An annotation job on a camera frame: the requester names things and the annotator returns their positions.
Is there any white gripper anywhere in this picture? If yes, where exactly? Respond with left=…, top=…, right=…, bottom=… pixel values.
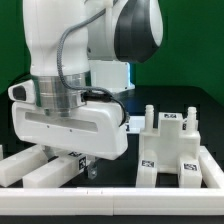
left=8, top=80, right=128, bottom=180

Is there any white L-shaped wall fence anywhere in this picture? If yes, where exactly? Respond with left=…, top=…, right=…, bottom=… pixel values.
left=0, top=147, right=224, bottom=215

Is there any white chair back frame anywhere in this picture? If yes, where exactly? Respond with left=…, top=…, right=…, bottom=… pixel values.
left=0, top=145, right=89, bottom=188

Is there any white marker base sheet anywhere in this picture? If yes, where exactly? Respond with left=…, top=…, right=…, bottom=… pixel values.
left=126, top=116, right=145, bottom=134

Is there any white block left edge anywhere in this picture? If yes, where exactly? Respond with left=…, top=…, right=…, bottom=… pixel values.
left=0, top=145, right=4, bottom=161

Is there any white chair seat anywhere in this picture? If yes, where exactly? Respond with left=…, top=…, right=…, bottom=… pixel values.
left=139, top=105, right=201, bottom=174

